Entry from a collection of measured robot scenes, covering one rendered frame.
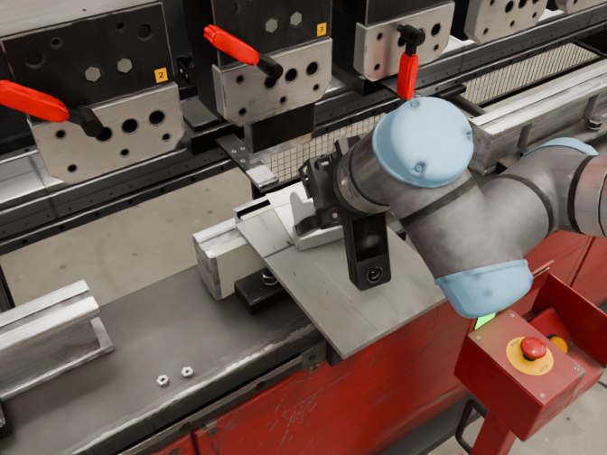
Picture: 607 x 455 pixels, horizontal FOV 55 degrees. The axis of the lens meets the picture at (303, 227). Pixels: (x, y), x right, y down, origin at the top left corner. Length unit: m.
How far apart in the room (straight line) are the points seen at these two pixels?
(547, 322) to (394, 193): 0.66
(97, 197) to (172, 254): 1.23
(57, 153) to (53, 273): 1.68
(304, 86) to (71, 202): 0.47
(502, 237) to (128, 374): 0.54
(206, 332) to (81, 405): 0.19
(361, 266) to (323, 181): 0.11
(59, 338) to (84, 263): 1.48
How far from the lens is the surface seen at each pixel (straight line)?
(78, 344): 0.85
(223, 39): 0.60
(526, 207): 0.55
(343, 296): 0.73
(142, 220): 2.40
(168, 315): 0.89
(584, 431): 1.93
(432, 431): 1.74
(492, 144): 1.13
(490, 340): 1.01
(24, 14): 0.58
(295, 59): 0.70
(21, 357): 0.83
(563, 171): 0.58
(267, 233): 0.81
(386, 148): 0.48
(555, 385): 0.99
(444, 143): 0.48
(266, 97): 0.70
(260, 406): 0.94
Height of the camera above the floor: 1.56
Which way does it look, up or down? 43 degrees down
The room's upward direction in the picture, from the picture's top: straight up
